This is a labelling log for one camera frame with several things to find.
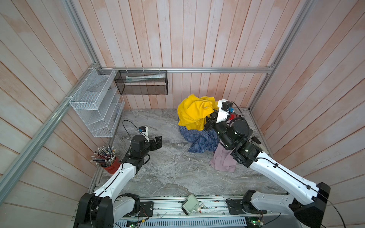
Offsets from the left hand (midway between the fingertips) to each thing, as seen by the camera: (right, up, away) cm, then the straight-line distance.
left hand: (156, 140), depth 85 cm
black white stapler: (+66, -1, +10) cm, 67 cm away
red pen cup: (-25, -8, -12) cm, 29 cm away
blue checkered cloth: (+30, -2, +8) cm, 31 cm away
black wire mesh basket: (-14, +41, +21) cm, 48 cm away
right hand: (+26, +17, -23) cm, 38 cm away
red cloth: (+58, +16, +30) cm, 68 cm away
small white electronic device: (+20, -31, -14) cm, 40 cm away
